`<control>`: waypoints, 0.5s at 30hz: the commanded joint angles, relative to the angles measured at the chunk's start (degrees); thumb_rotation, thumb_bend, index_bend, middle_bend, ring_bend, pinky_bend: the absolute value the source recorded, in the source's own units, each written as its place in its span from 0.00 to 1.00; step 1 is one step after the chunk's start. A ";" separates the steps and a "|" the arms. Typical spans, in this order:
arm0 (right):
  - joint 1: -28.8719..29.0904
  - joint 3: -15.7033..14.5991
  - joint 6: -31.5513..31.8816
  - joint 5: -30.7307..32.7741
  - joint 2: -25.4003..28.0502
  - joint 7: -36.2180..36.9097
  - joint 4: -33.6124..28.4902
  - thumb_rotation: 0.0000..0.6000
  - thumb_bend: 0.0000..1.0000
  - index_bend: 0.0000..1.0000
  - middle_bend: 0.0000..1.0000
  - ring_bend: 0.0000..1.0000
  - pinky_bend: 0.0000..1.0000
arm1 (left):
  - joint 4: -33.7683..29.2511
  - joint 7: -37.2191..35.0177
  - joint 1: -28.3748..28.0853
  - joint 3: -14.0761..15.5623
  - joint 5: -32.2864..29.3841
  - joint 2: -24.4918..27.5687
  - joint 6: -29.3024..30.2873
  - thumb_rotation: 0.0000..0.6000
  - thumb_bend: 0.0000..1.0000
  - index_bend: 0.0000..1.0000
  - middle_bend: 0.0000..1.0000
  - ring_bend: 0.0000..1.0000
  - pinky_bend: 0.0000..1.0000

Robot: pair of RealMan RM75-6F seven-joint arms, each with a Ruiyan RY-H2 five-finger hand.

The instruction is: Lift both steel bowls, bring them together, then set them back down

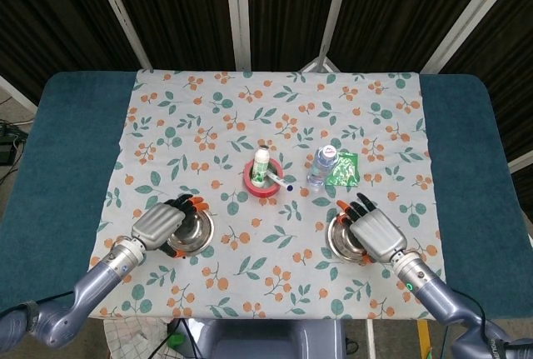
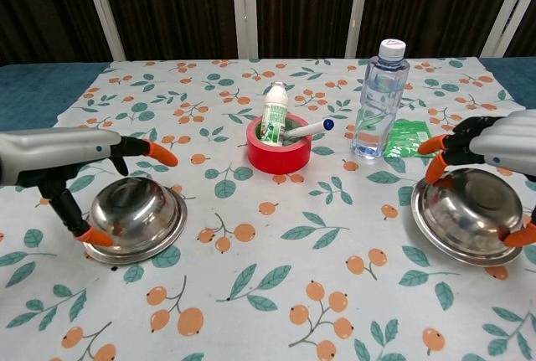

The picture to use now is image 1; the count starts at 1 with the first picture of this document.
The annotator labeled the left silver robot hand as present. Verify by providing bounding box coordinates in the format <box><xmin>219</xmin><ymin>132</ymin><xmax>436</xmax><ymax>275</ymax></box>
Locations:
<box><xmin>131</xmin><ymin>194</ymin><xmax>208</xmax><ymax>261</ymax></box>

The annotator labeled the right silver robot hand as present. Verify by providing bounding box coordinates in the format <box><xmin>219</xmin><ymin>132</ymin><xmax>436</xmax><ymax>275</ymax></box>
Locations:
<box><xmin>336</xmin><ymin>192</ymin><xmax>407</xmax><ymax>267</ymax></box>

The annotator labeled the stainless steel bowl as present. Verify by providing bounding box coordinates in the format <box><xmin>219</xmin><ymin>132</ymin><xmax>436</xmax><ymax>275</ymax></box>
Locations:
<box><xmin>165</xmin><ymin>207</ymin><xmax>215</xmax><ymax>257</ymax></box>
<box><xmin>327</xmin><ymin>215</ymin><xmax>376</xmax><ymax>264</ymax></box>

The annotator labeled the green foil packet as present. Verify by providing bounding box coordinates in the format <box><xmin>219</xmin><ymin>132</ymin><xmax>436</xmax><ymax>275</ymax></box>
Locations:
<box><xmin>325</xmin><ymin>151</ymin><xmax>360</xmax><ymax>187</ymax></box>

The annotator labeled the clear plastic water bottle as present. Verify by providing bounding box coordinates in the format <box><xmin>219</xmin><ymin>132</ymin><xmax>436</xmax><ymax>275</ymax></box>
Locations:
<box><xmin>306</xmin><ymin>144</ymin><xmax>339</xmax><ymax>187</ymax></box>

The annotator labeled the red tape roll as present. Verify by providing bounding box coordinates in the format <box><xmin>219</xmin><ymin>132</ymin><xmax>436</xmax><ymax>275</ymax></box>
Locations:
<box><xmin>243</xmin><ymin>157</ymin><xmax>286</xmax><ymax>198</ymax></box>

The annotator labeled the small white green-label bottle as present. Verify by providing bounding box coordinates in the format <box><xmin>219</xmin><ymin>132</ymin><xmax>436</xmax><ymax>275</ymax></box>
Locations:
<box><xmin>251</xmin><ymin>146</ymin><xmax>271</xmax><ymax>188</ymax></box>

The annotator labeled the white marker blue cap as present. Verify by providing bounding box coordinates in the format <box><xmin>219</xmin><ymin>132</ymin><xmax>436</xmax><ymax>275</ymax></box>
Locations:
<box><xmin>266</xmin><ymin>172</ymin><xmax>294</xmax><ymax>192</ymax></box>

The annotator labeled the teal table cover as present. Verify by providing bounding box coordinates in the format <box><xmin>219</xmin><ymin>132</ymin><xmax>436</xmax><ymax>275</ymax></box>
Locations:
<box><xmin>0</xmin><ymin>70</ymin><xmax>533</xmax><ymax>321</ymax></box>

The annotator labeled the floral print tablecloth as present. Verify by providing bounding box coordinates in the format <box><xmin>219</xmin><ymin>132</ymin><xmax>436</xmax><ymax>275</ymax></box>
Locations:
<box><xmin>77</xmin><ymin>68</ymin><xmax>452</xmax><ymax>321</ymax></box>

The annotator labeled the grey-blue robot torso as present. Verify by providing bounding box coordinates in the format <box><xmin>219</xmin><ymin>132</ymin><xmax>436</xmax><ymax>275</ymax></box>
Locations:
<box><xmin>182</xmin><ymin>317</ymin><xmax>346</xmax><ymax>359</ymax></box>

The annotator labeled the black power strip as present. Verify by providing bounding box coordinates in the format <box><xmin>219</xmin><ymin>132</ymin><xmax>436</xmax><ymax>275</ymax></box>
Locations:
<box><xmin>0</xmin><ymin>122</ymin><xmax>28</xmax><ymax>165</ymax></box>

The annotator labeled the grey metal stand base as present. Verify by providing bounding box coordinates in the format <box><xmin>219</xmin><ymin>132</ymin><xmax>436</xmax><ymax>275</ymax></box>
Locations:
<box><xmin>300</xmin><ymin>44</ymin><xmax>341</xmax><ymax>73</ymax></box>

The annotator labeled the black floor cable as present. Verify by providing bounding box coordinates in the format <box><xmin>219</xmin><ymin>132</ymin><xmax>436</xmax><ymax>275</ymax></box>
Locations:
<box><xmin>152</xmin><ymin>319</ymin><xmax>197</xmax><ymax>359</ymax></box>

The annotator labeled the white partition frame post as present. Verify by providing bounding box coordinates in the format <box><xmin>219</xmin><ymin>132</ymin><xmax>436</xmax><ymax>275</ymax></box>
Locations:
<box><xmin>0</xmin><ymin>74</ymin><xmax>38</xmax><ymax>112</ymax></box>
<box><xmin>420</xmin><ymin>0</ymin><xmax>520</xmax><ymax>73</ymax></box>
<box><xmin>87</xmin><ymin>0</ymin><xmax>153</xmax><ymax>71</ymax></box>
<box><xmin>320</xmin><ymin>0</ymin><xmax>355</xmax><ymax>62</ymax></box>
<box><xmin>507</xmin><ymin>152</ymin><xmax>533</xmax><ymax>173</ymax></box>
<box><xmin>224</xmin><ymin>0</ymin><xmax>253</xmax><ymax>72</ymax></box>

